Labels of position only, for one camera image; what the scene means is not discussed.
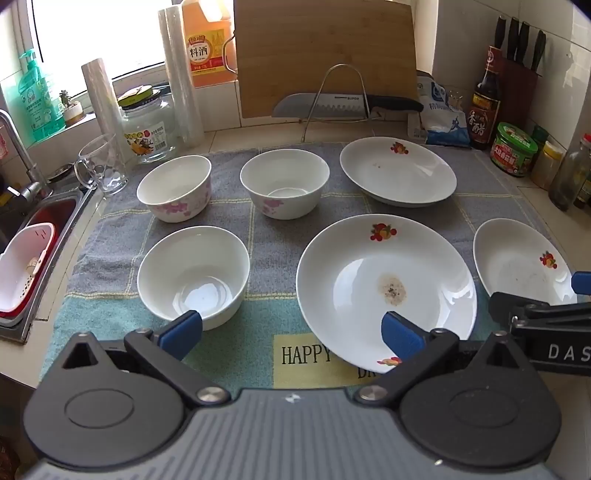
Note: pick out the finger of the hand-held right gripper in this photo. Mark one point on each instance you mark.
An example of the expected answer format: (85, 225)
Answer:
(584, 282)
(521, 307)

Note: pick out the white bowl pink floral band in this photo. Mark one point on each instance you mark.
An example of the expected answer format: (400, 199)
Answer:
(173, 184)

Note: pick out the green dish soap bottle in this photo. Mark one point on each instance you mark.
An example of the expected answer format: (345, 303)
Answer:
(39, 101)

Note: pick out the white plate red fruit print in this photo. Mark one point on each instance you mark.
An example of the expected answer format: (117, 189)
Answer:
(512, 263)
(397, 170)
(351, 277)

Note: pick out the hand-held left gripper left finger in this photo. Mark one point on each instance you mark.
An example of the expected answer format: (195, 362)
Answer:
(182, 334)

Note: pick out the wooden cutting board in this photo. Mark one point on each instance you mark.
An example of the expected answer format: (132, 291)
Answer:
(323, 46)

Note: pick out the grey and teal checked mat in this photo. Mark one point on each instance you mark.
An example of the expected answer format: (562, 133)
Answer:
(277, 240)

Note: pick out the red basin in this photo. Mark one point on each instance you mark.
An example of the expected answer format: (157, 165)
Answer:
(51, 214)

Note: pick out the sauce jar green lid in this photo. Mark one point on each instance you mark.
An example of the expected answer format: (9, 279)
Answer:
(512, 152)

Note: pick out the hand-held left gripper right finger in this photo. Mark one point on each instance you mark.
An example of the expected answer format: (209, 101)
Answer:
(401, 337)

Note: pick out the metal faucet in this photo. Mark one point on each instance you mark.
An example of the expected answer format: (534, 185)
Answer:
(21, 152)

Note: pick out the pink and white basket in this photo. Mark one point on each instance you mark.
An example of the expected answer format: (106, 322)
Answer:
(27, 258)

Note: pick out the clear glass mug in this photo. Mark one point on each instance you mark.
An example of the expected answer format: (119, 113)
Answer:
(104, 166)

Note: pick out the orange cooking wine jug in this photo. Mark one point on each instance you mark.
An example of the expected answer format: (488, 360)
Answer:
(207, 46)

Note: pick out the plain white bowl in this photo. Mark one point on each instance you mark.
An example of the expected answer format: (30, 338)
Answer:
(194, 272)

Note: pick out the dark vinegar bottle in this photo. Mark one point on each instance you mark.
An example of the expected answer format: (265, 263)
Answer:
(485, 115)

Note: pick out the yellow spice jar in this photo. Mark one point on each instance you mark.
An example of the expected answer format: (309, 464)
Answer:
(547, 166)

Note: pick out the short plastic wrap roll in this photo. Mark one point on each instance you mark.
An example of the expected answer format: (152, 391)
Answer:
(104, 101)

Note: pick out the steel sink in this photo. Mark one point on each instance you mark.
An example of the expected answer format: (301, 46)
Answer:
(62, 263)

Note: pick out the dark red knife block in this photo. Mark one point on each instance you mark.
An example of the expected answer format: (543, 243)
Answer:
(519, 97)

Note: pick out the white and blue salt bag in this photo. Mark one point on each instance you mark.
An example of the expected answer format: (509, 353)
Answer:
(443, 115)

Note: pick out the glass jar green lid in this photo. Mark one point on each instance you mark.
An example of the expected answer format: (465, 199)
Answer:
(147, 134)

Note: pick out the window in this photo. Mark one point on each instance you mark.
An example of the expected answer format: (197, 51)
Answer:
(92, 27)

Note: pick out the small jar green cap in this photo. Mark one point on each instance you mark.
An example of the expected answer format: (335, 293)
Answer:
(540, 136)

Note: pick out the small potted plant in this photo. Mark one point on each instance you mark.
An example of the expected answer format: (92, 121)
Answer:
(71, 108)

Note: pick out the glass bottle red cap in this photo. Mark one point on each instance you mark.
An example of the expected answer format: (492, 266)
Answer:
(570, 175)

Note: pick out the white bowl single pink flower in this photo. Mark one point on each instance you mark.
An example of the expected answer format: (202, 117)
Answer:
(284, 180)

